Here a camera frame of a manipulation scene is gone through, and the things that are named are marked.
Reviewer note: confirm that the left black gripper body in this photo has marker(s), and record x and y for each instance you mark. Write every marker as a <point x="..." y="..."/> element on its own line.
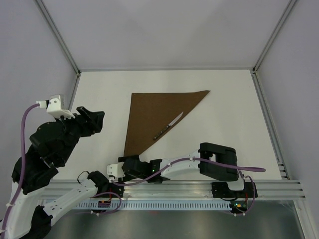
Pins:
<point x="73" y="129"/>

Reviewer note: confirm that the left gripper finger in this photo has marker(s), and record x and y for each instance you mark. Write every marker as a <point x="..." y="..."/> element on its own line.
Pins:
<point x="92" y="126"/>
<point x="84" y="113"/>

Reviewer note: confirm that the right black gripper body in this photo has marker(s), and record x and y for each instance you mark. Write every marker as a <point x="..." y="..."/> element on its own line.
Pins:
<point x="132" y="178"/>

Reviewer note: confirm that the black handled knife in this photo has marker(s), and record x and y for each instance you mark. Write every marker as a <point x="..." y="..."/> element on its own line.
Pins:
<point x="167" y="126"/>

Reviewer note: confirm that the brown cloth napkin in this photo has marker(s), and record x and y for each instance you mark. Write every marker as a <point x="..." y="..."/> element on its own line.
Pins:
<point x="151" y="113"/>

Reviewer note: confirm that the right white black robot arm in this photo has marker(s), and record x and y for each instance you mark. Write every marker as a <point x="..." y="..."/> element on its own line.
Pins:
<point x="211" y="160"/>

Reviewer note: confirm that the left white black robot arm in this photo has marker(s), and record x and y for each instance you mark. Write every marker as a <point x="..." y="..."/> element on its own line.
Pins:
<point x="24" y="218"/>

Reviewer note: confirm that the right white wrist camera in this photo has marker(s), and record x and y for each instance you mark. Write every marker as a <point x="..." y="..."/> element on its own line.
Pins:
<point x="115" y="171"/>

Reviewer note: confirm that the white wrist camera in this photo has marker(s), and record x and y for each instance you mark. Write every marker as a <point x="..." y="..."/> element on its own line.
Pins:
<point x="55" y="107"/>
<point x="115" y="171"/>

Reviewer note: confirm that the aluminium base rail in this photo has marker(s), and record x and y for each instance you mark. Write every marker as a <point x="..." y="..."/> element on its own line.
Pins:
<point x="179" y="189"/>

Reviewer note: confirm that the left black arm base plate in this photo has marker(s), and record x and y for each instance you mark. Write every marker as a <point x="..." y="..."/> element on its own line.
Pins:
<point x="119" y="190"/>

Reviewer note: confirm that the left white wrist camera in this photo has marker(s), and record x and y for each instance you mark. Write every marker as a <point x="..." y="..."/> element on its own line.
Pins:
<point x="55" y="107"/>

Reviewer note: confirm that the white slotted cable duct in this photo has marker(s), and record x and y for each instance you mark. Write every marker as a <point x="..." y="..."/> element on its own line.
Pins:
<point x="166" y="205"/>

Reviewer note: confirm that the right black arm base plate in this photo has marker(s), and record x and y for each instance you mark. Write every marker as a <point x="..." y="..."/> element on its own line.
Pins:
<point x="220" y="190"/>

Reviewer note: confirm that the left aluminium frame post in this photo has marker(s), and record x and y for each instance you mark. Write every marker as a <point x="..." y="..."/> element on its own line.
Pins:
<point x="57" y="35"/>

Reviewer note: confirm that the aluminium frame post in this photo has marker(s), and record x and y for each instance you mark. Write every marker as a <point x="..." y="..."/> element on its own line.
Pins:
<point x="57" y="35"/>
<point x="275" y="33"/>

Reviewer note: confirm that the right aluminium frame post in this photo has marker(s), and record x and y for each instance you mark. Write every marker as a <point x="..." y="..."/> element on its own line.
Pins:
<point x="275" y="33"/>

